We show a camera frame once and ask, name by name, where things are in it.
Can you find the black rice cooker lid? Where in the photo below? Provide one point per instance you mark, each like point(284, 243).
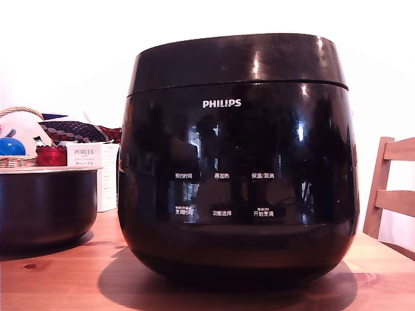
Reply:
point(240, 61)

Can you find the black Philips rice cooker body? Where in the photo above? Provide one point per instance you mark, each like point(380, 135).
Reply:
point(240, 194)

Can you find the white Porlex box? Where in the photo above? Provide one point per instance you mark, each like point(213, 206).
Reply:
point(97, 162)

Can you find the dark dotted patterned cloth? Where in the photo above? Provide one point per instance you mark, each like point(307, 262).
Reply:
point(78, 131)

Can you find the red glass jar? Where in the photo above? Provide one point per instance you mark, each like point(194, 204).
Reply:
point(50, 156)

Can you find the black inner cooking pot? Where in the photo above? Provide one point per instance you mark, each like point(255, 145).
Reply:
point(45, 204)

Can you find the wooden chair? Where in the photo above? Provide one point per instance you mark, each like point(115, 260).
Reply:
point(386, 188)

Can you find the white cloth bag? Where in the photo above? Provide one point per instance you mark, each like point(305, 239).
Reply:
point(22, 129)

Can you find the woven wicker basket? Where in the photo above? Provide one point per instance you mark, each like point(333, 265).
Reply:
point(16, 160)

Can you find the blue ball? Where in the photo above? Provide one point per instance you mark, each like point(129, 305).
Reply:
point(11, 146)

